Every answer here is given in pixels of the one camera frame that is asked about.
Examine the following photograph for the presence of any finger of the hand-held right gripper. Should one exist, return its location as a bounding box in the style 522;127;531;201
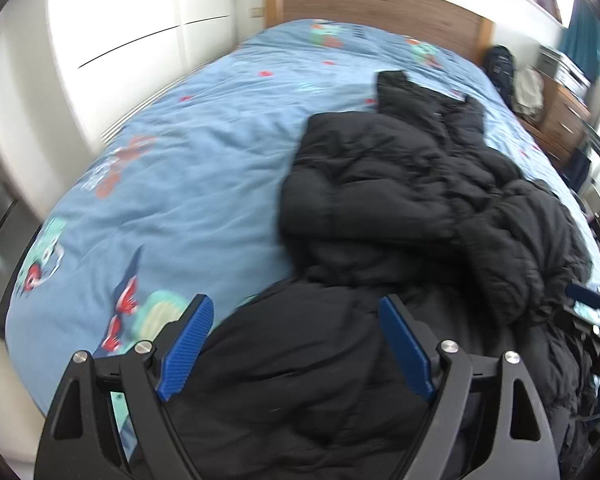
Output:
566;283;600;361

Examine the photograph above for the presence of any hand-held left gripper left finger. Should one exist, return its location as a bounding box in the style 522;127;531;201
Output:
34;294;215;480

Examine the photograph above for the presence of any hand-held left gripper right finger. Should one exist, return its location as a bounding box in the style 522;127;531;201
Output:
378;295;561;480

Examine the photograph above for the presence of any black puffer jacket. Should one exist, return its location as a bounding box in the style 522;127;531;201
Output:
170;70;600;480

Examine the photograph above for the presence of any wooden dresser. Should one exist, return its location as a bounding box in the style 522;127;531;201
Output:
522;72;593;171

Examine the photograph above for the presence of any blue printed bedsheet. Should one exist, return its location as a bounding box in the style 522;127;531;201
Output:
7;19;600;466

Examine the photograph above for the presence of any beige cloth pile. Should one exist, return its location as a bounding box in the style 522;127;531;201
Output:
512;66;545;121

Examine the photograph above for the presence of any white printer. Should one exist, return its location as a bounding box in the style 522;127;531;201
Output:
537;44;593;101

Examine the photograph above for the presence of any grey cabinet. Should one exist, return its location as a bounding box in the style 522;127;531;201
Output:
0;145;46;311

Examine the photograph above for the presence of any black backpack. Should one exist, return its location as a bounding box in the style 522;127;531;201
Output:
482;45;516;106

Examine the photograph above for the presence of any teal curtain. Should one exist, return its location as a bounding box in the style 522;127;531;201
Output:
567;0;600;81

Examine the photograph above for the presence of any white wardrobe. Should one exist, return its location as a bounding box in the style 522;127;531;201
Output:
0;0;237;161

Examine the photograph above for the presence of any wooden headboard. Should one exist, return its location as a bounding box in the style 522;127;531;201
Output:
264;0;496;63

